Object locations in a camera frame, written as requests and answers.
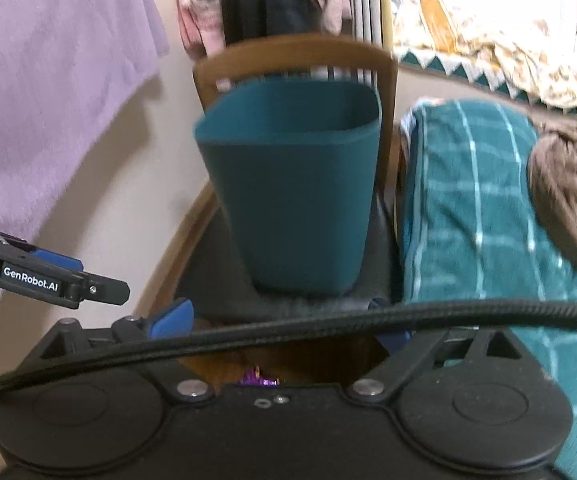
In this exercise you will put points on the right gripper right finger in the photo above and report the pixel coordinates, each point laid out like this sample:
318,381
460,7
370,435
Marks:
428,322

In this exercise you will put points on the brown fuzzy blanket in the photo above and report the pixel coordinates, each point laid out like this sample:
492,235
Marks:
552,183

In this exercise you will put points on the purple fleece towel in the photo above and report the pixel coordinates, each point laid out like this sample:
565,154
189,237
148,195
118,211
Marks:
67,67

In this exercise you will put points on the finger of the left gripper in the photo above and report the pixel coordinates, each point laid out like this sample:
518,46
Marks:
57,279

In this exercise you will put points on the yellow floral quilt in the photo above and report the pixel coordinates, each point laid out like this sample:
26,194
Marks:
488,42

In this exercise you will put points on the teal plastic trash bin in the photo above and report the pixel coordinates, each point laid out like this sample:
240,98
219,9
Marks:
293,162

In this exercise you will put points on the purple snack wrapper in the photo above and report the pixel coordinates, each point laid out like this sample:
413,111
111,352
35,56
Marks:
254,377

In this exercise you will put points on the teal plaid blanket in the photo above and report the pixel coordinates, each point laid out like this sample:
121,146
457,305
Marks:
469,231

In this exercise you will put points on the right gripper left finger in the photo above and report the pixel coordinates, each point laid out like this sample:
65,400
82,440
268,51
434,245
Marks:
174,380

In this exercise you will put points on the black hanging jacket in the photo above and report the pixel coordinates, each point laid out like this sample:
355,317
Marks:
249,19

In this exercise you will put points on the wooden chair black seat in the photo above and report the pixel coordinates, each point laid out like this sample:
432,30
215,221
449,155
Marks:
201,237

